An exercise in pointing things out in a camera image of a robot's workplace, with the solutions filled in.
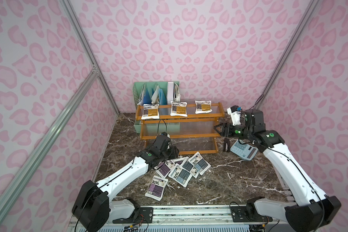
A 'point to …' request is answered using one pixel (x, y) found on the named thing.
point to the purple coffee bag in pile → (165, 168)
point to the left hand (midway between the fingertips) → (178, 150)
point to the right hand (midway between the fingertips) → (217, 128)
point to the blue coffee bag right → (199, 163)
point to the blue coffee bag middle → (189, 167)
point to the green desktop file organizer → (163, 93)
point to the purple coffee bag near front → (156, 187)
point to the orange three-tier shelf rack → (195, 134)
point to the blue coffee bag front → (181, 176)
